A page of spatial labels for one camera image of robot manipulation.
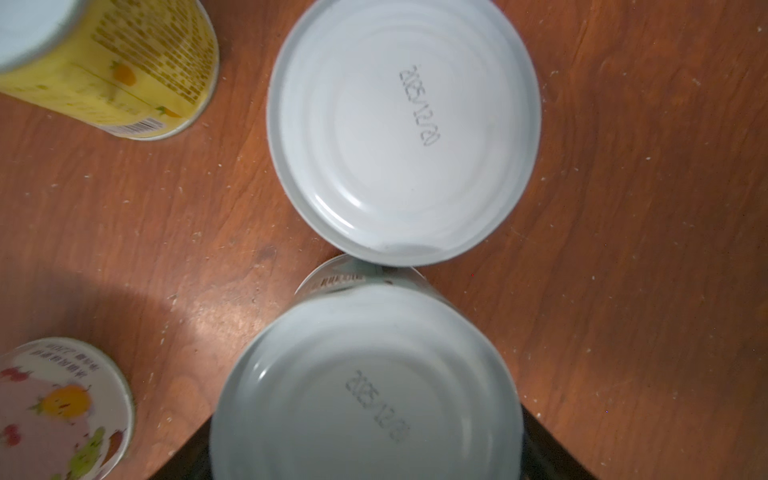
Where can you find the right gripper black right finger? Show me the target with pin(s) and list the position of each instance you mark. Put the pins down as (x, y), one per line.
(544, 458)

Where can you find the white can with pull tab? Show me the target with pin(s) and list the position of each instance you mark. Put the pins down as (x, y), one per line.
(67, 411)

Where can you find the white can with date stamp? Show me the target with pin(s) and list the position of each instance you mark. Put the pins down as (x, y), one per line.
(369, 374)

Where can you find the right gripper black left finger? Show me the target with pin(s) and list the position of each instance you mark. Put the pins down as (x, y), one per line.
(192, 461)

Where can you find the yellow can with pull tab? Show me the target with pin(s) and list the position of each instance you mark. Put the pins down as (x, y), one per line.
(141, 70)

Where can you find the white can near right gripper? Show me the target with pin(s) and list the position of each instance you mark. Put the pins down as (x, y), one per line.
(404, 132)

